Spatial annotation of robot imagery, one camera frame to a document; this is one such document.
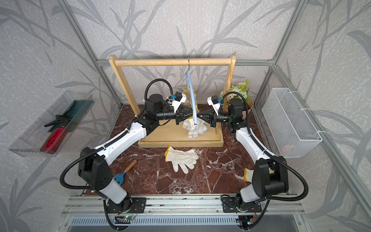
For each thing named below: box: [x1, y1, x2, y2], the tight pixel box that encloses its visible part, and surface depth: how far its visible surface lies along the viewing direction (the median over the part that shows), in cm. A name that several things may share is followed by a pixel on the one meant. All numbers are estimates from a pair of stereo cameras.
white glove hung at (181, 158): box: [164, 145, 199, 174], surface depth 91 cm
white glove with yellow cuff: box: [182, 116, 208, 139], surface depth 84 cm
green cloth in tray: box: [47, 99, 95, 133], surface depth 69 cm
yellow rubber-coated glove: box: [243, 167, 255, 183], surface depth 86 cm
